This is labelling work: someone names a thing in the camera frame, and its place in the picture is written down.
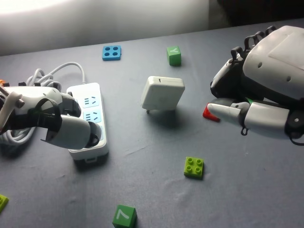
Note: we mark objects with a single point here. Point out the red stud brick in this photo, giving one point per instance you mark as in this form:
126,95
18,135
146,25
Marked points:
207,114

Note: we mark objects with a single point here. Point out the blue four-hole block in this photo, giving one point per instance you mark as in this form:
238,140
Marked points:
111,52

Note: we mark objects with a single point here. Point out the green cube with letter Y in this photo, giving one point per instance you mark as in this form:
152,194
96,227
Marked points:
174,59

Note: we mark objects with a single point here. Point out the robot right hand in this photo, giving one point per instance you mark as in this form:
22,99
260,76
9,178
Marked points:
273,66

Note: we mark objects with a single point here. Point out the white power adapter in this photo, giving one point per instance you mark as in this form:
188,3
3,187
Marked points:
161,95

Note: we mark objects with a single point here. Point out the lime green stud brick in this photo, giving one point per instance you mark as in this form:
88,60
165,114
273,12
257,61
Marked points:
2,204
192,175

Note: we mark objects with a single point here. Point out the green cube with number seven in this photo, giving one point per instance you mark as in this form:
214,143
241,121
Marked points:
123,215

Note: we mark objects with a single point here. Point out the grey table cloth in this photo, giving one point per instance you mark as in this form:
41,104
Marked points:
152,142

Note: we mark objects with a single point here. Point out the orange toy fruit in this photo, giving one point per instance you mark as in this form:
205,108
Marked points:
1,82

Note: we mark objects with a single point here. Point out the white power strip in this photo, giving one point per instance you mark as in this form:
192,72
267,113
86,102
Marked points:
91,90

